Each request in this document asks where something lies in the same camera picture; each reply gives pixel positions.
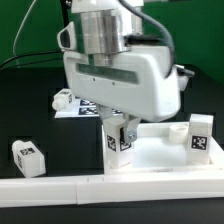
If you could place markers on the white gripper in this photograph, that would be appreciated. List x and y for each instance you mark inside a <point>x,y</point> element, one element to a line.
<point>140,82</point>

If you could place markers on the white square tabletop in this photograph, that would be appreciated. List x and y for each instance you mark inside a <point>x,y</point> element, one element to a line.
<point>162,147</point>

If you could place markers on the white sheet with tags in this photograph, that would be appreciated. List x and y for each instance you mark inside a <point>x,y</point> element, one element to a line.
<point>78,108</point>

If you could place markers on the white L-shaped obstacle fence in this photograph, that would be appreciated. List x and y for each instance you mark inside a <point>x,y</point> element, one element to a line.
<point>116,188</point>

